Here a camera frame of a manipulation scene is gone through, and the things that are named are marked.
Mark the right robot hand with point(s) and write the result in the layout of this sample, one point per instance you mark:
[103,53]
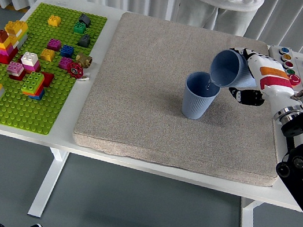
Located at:
[275,79]

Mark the blue ribbed cup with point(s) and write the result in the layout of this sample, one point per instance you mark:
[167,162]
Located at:
[226,69]
[197,104]

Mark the person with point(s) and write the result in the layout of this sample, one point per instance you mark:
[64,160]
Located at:
[218,1]

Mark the green studded baseplate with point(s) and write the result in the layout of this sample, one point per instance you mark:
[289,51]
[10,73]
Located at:
[22,114]

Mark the grey-brown cushion mat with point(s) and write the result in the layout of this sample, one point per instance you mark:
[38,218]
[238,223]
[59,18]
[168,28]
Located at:
[144,88]

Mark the green orange blue brick stack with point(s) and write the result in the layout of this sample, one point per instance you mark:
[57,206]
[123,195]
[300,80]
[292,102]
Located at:
[33,82]

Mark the red toy brick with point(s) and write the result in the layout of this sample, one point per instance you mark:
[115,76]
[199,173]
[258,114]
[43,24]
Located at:
[48,79]

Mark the pink red brick stack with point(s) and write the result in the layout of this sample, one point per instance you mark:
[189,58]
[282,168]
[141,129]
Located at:
[15,69]

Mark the brass valve red handwheel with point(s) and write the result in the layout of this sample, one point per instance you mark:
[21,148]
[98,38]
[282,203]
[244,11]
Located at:
[74,70]

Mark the magenta toy brick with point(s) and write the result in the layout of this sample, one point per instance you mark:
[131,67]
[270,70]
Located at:
[65,63]
[54,45]

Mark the white pink brick stack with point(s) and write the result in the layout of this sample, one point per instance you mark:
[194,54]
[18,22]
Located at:
[30,61]

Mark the yellow toy brick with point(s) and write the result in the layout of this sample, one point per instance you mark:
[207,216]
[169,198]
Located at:
[54,21]
[47,55]

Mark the blue toy brick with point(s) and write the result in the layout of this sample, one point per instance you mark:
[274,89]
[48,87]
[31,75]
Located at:
[67,51]

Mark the brown yellow pink brick tower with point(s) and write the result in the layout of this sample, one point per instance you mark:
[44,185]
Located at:
[1,47]

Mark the grey sloped brick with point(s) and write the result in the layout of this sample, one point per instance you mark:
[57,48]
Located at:
[84,41]

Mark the yellow white brick tower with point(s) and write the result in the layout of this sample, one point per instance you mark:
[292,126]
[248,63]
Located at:
[16,28]

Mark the green toy brick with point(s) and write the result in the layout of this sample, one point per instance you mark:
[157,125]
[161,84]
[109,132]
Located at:
[79,28]

